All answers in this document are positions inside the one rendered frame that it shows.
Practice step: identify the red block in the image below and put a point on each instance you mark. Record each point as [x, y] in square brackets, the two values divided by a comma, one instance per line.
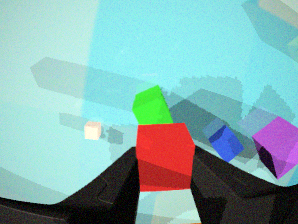
[165, 157]

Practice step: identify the small blue block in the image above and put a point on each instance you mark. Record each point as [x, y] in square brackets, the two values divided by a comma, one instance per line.
[226, 144]

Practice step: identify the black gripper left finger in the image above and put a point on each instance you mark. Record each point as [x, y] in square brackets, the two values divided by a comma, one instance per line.
[111, 198]

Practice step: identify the purple cube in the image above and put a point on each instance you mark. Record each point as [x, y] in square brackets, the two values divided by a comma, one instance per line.
[277, 146]

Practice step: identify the green block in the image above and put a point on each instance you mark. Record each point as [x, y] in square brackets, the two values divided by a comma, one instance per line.
[151, 110]
[149, 92]

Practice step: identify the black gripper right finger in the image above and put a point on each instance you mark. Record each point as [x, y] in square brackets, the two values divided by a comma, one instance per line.
[224, 194]

